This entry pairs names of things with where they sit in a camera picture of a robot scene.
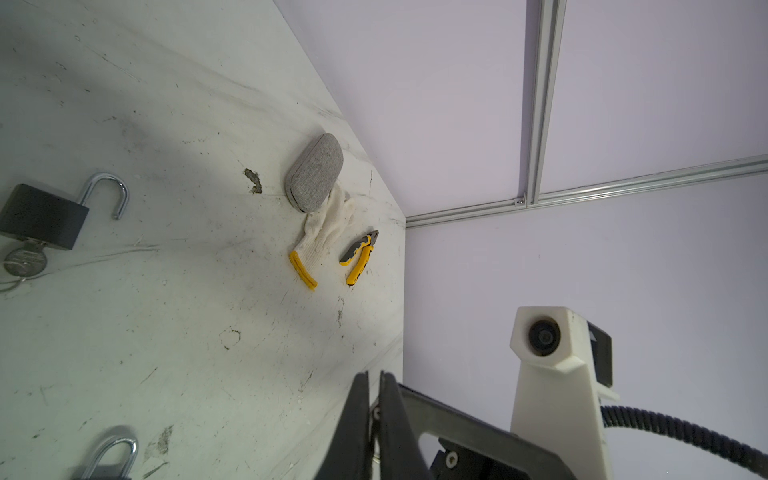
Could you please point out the grey fabric case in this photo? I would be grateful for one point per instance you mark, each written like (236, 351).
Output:
(313, 175)

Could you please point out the white work glove yellow cuff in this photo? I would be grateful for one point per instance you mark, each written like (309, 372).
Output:
(322, 229)

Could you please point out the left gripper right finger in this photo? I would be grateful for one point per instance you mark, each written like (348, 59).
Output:
(400, 457)

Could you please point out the black padlock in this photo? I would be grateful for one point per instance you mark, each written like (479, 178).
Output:
(112, 459)
(32, 214)

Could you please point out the vertical aluminium frame post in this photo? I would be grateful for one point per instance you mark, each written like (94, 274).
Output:
(542, 43)

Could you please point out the aluminium frame rail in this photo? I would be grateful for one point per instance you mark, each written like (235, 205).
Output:
(713, 172)

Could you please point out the small silver key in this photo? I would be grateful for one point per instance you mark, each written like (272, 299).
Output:
(25, 262)

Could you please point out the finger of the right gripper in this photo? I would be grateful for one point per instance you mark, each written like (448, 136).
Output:
(429, 416)

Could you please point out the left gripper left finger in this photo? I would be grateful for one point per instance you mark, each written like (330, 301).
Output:
(349, 455)

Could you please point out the yellow black pliers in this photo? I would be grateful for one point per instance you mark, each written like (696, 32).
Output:
(358, 252)

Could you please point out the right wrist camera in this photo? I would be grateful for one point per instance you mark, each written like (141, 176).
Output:
(565, 372)

